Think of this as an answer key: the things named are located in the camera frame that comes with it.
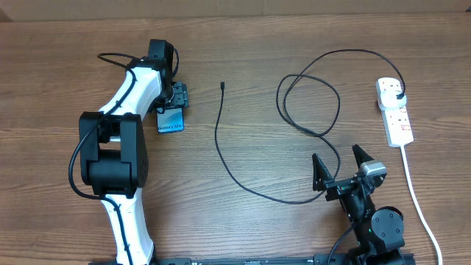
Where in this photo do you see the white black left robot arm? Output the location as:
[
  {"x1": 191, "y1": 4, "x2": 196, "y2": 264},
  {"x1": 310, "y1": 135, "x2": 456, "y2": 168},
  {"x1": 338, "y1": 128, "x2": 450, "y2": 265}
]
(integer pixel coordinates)
[{"x1": 68, "y1": 39, "x2": 188, "y2": 264}]

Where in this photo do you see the black USB charging cable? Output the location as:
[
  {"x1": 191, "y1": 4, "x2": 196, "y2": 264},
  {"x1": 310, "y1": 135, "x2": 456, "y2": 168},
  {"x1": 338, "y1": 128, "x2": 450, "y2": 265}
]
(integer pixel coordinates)
[{"x1": 214, "y1": 49, "x2": 407, "y2": 205}]

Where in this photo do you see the white power strip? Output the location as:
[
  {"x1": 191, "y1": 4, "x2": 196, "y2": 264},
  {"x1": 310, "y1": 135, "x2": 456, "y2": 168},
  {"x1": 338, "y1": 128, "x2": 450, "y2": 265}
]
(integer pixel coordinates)
[{"x1": 375, "y1": 77, "x2": 414, "y2": 147}]

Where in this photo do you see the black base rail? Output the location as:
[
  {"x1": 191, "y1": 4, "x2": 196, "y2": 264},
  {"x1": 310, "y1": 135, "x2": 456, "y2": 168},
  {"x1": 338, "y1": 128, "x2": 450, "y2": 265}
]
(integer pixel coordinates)
[{"x1": 88, "y1": 252, "x2": 417, "y2": 265}]

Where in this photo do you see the white charger plug adapter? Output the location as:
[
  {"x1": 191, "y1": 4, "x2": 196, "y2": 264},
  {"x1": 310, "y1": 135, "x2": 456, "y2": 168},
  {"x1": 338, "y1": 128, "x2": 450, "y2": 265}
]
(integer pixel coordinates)
[{"x1": 378, "y1": 91, "x2": 407, "y2": 110}]

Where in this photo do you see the Samsung Galaxy smartphone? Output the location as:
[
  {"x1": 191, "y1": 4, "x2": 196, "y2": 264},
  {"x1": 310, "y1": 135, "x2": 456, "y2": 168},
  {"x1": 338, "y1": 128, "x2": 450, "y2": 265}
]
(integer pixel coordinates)
[{"x1": 157, "y1": 108, "x2": 185, "y2": 134}]

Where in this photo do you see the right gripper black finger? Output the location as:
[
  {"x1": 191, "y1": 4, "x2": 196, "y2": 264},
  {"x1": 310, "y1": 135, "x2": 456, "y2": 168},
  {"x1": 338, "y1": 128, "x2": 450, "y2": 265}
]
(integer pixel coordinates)
[
  {"x1": 312, "y1": 153, "x2": 333, "y2": 191},
  {"x1": 352, "y1": 144, "x2": 374, "y2": 169}
]

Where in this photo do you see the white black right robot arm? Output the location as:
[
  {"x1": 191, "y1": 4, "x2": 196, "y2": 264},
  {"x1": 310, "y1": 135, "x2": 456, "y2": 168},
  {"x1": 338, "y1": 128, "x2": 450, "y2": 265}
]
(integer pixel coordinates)
[{"x1": 312, "y1": 144, "x2": 406, "y2": 264}]

